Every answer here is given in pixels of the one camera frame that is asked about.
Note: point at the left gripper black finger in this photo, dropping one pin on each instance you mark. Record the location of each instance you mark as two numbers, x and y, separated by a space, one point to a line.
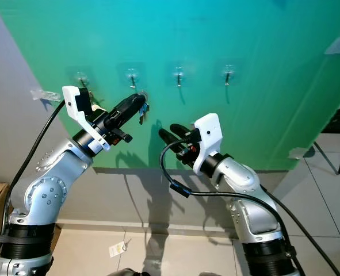
130 115
128 103

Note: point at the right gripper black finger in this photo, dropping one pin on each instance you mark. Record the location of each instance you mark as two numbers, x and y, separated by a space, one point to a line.
184 131
174 141

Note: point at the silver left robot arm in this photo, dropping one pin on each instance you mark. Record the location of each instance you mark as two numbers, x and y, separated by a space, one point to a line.
46 198

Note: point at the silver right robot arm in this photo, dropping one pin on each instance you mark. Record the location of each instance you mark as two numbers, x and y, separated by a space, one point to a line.
244 184

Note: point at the key bunch with white charm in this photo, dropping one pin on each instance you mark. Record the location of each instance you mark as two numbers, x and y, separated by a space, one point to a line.
88 95

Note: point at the clear tape piece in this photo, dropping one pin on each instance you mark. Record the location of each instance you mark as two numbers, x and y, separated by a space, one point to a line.
44 95
297 154

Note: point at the small paper tag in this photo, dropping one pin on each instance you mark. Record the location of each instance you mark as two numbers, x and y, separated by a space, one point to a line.
117 248

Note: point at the dark grey left robot leg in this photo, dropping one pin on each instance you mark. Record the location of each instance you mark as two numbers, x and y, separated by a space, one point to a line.
121 272

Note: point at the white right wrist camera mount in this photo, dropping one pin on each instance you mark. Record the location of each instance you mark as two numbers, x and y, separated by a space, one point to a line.
210 135

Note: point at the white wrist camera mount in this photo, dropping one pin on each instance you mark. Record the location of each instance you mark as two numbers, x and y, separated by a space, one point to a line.
72 103
210 135

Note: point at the clear adhesive wall hook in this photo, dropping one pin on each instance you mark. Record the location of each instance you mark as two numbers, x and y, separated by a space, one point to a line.
133 76
229 75
82 77
178 76

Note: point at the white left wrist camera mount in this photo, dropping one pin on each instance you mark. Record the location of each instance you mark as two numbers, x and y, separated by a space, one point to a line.
72 103

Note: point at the large green wall board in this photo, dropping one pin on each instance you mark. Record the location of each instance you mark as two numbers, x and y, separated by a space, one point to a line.
250 46

